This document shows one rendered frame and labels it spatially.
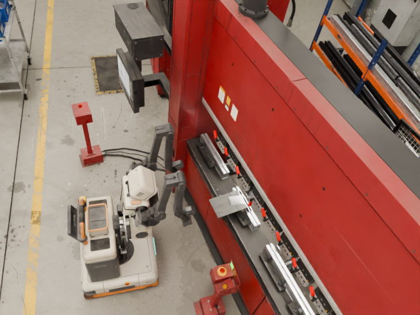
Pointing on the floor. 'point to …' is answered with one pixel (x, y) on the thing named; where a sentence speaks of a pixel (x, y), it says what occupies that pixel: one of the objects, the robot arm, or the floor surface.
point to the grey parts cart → (13, 54)
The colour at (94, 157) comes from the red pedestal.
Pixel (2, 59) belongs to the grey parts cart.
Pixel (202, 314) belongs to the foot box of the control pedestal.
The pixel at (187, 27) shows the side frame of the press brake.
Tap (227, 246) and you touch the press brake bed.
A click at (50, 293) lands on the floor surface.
